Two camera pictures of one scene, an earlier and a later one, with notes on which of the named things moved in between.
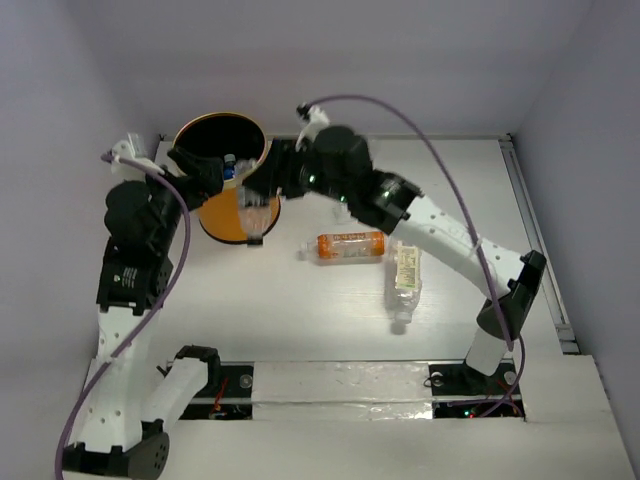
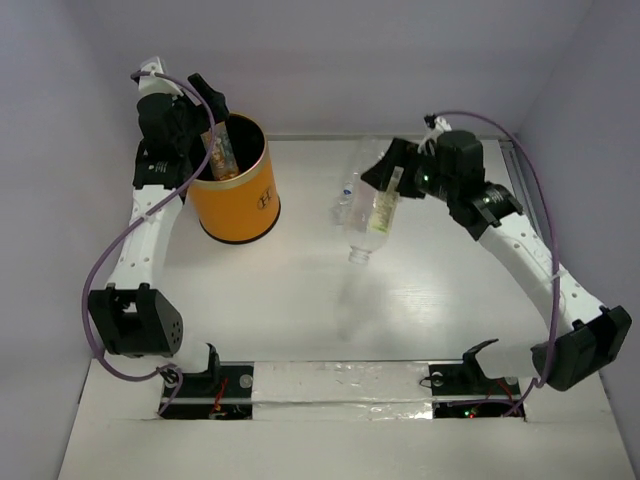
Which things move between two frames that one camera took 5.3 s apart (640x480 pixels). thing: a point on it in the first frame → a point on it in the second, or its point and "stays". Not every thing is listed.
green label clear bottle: (403, 279) → (373, 215)
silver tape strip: (293, 391) stays
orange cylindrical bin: (239, 213) stays
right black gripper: (280, 168) → (400, 153)
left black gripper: (190, 176) → (198, 107)
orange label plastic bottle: (345, 247) → (223, 158)
